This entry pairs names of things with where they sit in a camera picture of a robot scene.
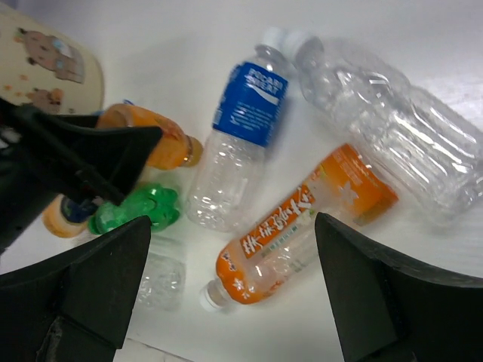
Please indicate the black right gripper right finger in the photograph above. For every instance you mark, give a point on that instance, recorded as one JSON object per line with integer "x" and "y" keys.
{"x": 388, "y": 306}

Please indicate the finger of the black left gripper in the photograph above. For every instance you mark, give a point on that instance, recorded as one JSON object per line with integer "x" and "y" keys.
{"x": 45, "y": 155}

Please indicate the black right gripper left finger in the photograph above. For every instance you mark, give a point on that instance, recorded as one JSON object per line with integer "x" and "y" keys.
{"x": 77, "y": 305}

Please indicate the orange label tea bottle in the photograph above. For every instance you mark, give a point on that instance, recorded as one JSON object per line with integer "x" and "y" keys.
{"x": 252, "y": 266}

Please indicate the small orange bottle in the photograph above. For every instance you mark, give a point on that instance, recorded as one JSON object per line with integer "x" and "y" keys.
{"x": 175, "y": 148}

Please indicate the blue label clear bottle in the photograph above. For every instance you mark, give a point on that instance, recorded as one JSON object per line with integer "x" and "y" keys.
{"x": 246, "y": 116}

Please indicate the teal and cream bin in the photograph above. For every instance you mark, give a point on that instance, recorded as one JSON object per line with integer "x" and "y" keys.
{"x": 42, "y": 67}

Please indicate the orange bottle dark label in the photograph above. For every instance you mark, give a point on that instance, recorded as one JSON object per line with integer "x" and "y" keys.
{"x": 66, "y": 219}

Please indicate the clear bottle white cap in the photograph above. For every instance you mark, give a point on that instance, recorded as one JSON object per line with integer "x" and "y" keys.
{"x": 164, "y": 276}

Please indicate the green plastic bottle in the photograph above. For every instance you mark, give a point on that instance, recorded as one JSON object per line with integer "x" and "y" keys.
{"x": 157, "y": 202}

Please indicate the large clear ribbed bottle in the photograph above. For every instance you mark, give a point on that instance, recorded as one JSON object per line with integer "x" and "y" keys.
{"x": 429, "y": 149}

